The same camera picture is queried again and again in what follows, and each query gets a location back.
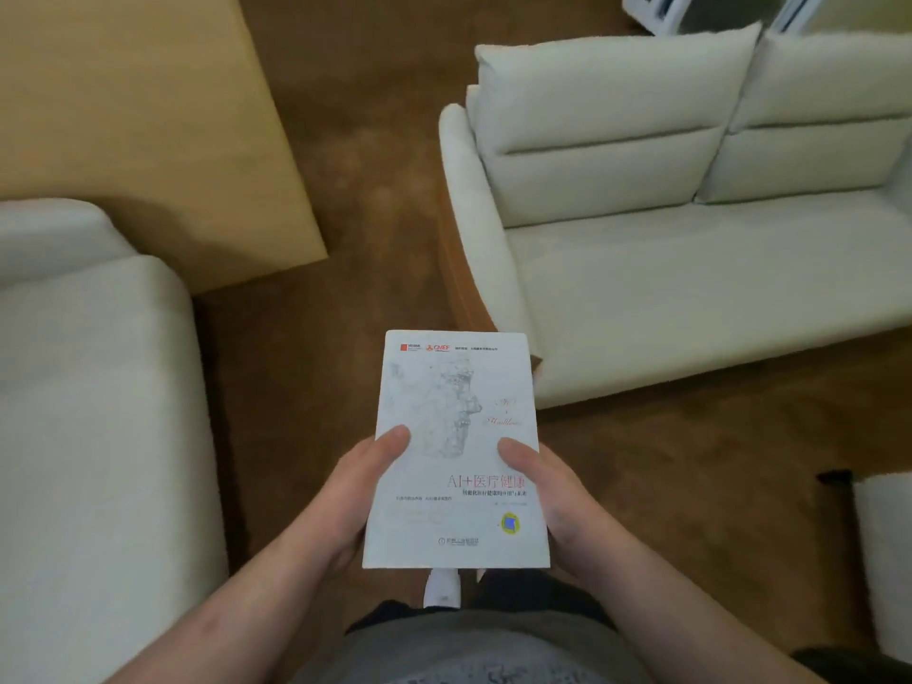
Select person's right hand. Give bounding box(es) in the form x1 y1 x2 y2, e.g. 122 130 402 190
497 437 622 572

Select person's left hand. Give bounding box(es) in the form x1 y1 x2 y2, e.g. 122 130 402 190
305 425 412 575

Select white paperback book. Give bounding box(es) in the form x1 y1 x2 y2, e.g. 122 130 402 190
362 330 551 570

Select person's left forearm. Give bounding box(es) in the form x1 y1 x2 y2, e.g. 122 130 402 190
107 516 343 684

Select person's right forearm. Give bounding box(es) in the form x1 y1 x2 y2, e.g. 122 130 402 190
570 527 827 684

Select person's dark trousers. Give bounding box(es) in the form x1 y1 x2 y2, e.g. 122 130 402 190
345 568 617 635

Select white shoe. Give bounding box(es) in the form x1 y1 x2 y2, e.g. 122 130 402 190
423 568 462 609

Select person's grey shirt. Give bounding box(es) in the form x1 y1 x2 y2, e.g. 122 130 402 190
292 611 656 684

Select cream two-seat sofa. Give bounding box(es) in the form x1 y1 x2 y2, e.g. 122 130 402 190
437 22 912 411

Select cream armchair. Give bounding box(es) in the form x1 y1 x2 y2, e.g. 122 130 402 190
0 198 230 684

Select cream sofa back cushion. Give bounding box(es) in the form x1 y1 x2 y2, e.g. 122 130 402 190
695 28 912 205
466 22 762 228

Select cream upholstered stool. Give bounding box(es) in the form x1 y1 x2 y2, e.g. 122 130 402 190
853 473 912 665

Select light wooden cabinet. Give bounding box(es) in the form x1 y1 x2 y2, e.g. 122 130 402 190
0 0 329 295

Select white framed furniture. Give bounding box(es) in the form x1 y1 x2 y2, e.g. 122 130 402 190
622 0 831 36

